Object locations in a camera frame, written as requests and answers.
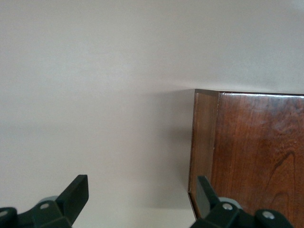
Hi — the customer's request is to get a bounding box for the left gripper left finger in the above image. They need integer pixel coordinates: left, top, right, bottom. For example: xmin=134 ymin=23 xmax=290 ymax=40
xmin=0 ymin=175 xmax=89 ymax=228

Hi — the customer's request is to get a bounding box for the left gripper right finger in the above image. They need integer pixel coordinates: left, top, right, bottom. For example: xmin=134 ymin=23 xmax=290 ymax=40
xmin=190 ymin=175 xmax=294 ymax=228

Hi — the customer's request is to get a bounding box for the dark brown wooden cabinet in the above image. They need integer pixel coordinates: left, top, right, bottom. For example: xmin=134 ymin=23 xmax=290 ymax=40
xmin=188 ymin=88 xmax=304 ymax=228

